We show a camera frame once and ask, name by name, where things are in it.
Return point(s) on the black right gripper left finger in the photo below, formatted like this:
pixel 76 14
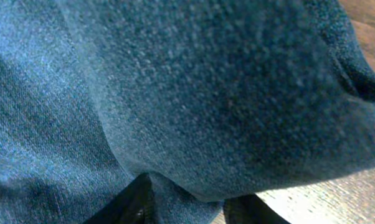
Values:
pixel 133 205

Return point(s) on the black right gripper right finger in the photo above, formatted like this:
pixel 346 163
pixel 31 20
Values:
pixel 250 209

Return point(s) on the blue denim jeans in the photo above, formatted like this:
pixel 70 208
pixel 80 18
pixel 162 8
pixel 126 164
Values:
pixel 212 99

